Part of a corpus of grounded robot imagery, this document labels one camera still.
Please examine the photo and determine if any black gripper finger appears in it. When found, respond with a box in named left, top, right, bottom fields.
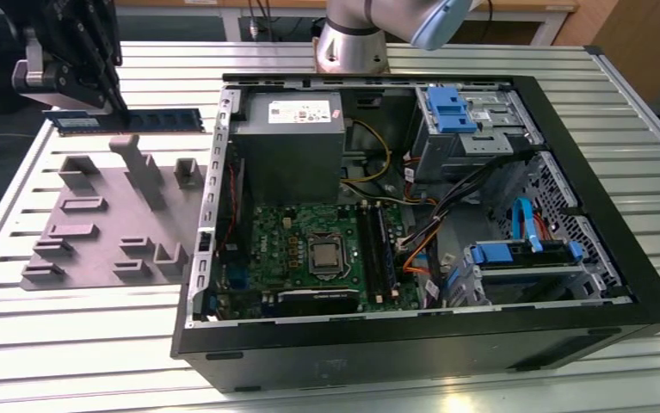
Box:
left=96, top=50, right=132, bottom=134

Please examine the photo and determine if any black RAM slot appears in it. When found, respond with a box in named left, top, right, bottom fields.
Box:
left=357, top=202, right=383, bottom=303

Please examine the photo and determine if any grey parts rack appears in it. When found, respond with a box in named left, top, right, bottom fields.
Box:
left=19, top=130, right=211, bottom=293

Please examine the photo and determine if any grey power supply unit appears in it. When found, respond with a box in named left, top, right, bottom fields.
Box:
left=229, top=90, right=347, bottom=206

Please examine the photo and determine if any green motherboard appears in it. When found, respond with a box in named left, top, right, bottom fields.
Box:
left=205, top=201, right=423, bottom=322

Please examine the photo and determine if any CPU socket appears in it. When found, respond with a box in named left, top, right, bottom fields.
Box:
left=301, top=231, right=353, bottom=283

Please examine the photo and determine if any silver CPU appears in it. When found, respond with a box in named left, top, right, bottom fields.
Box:
left=308, top=243, right=345, bottom=268

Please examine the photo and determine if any blue drive carrier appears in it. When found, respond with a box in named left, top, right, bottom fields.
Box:
left=427, top=86, right=480, bottom=135

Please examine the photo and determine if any black graphics card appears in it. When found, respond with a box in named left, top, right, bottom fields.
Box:
left=275, top=288, right=363, bottom=317

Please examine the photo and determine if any silver drive cage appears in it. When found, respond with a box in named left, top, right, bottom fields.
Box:
left=412, top=83, right=543, bottom=182

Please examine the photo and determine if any black open PC case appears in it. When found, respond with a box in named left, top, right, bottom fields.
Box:
left=168, top=71, right=660, bottom=395

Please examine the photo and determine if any hard disk in blue carrier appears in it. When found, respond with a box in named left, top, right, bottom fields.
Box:
left=467, top=240, right=587, bottom=270

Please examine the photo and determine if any silver disk bay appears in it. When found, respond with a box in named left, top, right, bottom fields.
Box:
left=460, top=240, right=618, bottom=306

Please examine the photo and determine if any wooden cabinet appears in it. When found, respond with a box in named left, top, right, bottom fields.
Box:
left=552, top=0, right=660, bottom=117

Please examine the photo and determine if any side wrist camera mount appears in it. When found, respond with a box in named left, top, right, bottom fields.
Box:
left=11, top=23, right=108, bottom=114

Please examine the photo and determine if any yellow wire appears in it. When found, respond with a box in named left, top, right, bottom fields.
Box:
left=343, top=120, right=393, bottom=186

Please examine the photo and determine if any black cable bundle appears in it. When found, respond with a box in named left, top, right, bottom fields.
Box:
left=397, top=152, right=538, bottom=253

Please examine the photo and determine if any orange wire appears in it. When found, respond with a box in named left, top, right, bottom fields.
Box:
left=400, top=240, right=442, bottom=276

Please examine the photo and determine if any blue wire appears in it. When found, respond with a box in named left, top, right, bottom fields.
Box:
left=511, top=197, right=543, bottom=253

